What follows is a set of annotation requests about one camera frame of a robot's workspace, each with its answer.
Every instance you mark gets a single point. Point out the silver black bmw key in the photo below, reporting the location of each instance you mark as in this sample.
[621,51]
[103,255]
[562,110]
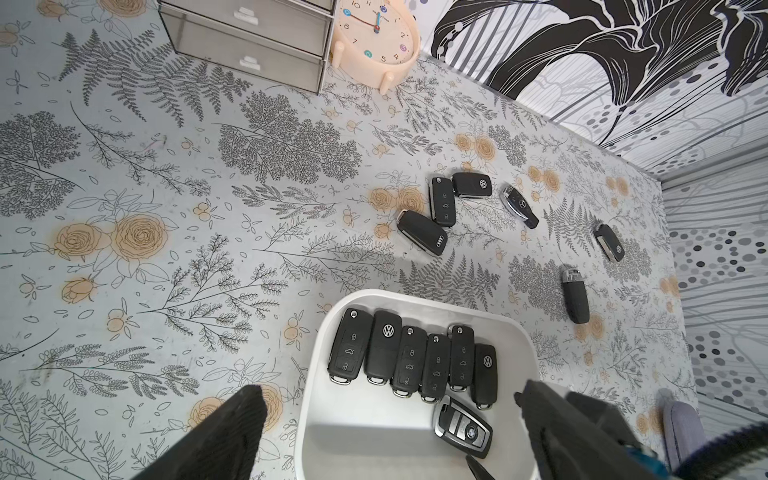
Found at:
[461,427]

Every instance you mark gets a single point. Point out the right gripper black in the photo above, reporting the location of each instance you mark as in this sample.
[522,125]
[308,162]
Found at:
[608,419]

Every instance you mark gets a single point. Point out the purple tray lid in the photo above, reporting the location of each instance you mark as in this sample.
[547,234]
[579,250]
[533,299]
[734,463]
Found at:
[683,432]

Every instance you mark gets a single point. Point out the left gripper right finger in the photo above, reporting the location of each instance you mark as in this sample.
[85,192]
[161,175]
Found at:
[564,443]

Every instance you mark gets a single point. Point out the black silver mercedes key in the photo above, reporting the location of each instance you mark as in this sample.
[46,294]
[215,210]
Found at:
[516,203]

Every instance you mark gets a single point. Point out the black key fob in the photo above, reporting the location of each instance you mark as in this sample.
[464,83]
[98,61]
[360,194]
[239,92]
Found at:
[575,296]

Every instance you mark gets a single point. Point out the black car key front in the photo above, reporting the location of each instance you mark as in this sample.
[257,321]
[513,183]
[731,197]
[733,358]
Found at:
[410,362]

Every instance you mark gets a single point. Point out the black car key vw back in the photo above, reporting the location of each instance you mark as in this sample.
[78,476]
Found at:
[469,184]

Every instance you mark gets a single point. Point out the pink round alarm clock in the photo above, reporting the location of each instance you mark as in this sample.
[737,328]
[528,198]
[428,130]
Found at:
[375,42]

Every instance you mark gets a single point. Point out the white storage tray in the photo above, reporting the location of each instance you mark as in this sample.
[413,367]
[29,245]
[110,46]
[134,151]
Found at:
[363,431]

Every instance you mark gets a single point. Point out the white mini drawer cabinet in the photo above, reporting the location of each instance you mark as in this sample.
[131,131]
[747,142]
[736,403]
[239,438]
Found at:
[282,41]

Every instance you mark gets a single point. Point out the black car key upright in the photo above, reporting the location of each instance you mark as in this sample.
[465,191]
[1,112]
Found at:
[442,201]

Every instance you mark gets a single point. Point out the black car key audi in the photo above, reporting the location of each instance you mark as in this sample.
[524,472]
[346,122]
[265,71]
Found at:
[422,231]

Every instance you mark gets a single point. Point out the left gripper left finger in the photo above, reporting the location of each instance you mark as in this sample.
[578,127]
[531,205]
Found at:
[223,446]

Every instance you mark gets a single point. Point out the black car key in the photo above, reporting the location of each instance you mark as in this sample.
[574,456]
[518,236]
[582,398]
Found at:
[436,368]
[609,242]
[381,354]
[410,362]
[442,201]
[462,355]
[484,389]

